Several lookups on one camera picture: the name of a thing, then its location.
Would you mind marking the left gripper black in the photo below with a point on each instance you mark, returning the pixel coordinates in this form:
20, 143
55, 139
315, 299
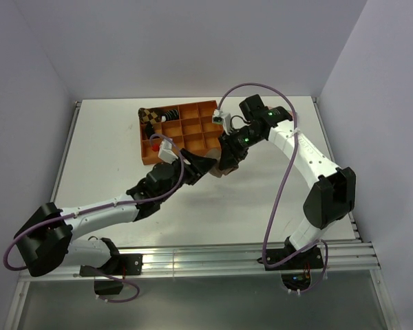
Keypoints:
198, 166

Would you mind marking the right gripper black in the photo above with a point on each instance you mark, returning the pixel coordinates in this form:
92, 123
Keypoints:
231, 155

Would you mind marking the brown sock striped cuff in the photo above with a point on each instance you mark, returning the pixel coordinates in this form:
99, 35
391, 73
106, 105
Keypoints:
215, 153

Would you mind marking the black white striped sock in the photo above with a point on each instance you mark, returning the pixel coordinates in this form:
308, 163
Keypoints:
170, 115

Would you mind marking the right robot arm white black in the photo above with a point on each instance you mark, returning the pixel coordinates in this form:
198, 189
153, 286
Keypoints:
331, 188

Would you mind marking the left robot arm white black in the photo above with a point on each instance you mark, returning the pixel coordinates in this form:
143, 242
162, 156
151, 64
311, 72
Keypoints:
52, 236

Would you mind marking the orange compartment tray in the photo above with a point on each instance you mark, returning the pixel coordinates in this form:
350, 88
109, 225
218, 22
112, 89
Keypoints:
194, 131

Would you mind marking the checkered brown rolled sock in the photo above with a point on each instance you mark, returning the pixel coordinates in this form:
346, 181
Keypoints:
150, 118

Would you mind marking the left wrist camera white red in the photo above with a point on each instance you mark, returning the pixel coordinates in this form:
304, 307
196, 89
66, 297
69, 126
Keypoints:
165, 152

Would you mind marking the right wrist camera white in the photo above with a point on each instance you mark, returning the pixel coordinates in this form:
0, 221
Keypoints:
223, 119

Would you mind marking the aluminium rail frame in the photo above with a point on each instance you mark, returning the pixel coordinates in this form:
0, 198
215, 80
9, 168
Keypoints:
235, 260

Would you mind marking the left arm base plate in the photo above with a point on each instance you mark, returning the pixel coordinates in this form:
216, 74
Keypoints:
120, 265

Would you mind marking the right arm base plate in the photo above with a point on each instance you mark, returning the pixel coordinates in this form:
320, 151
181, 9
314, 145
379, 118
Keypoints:
292, 259

